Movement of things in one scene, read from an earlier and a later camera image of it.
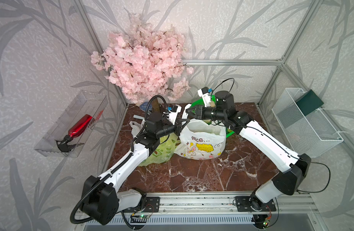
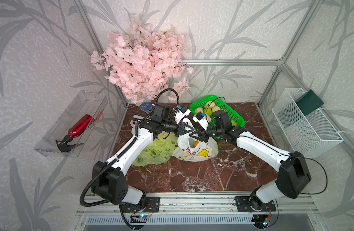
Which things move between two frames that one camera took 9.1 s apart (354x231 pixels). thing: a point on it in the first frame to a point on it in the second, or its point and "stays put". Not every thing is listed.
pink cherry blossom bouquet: (145, 61) stays put
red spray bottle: (77, 130) stays put
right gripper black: (199, 113) to (201, 135)
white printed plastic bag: (201, 139) stays put
